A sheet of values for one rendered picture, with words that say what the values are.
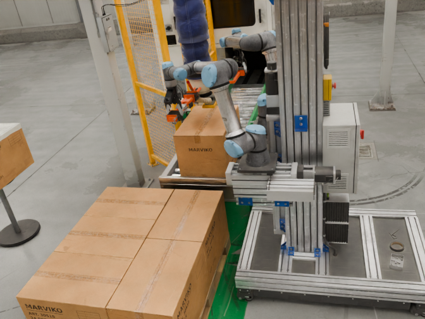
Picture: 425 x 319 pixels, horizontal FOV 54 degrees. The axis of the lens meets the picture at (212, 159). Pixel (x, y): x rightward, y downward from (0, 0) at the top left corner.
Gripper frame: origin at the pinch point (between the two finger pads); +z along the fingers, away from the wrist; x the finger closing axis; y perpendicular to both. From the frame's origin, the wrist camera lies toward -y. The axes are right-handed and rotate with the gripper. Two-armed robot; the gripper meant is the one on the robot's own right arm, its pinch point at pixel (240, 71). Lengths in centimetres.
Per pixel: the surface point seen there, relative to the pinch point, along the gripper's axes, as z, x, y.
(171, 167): 65, -56, 49
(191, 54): -28, -26, 40
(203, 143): 36, -20, 61
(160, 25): -40, -67, -9
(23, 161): 55, -192, 61
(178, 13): -57, -32, 40
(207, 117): 29.3, -25.8, 26.5
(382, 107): 122, 136, -203
